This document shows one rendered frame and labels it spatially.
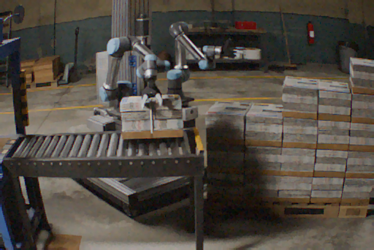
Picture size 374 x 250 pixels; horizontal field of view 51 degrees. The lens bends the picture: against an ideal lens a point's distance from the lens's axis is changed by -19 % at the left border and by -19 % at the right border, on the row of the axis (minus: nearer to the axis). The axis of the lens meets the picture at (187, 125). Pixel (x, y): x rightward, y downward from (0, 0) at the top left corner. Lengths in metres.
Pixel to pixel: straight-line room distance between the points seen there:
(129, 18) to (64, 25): 6.46
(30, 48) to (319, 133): 8.05
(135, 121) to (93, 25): 7.19
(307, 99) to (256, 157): 0.61
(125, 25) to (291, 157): 1.67
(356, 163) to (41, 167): 2.32
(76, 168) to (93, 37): 7.40
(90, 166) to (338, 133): 1.79
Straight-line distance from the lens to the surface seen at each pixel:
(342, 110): 3.35
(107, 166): 2.76
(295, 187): 3.56
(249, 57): 9.55
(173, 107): 2.92
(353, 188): 3.58
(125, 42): 3.31
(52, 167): 2.83
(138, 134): 2.94
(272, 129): 3.43
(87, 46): 10.08
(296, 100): 3.35
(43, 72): 9.25
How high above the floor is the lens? 1.76
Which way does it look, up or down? 17 degrees down
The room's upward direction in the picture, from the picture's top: 2 degrees counter-clockwise
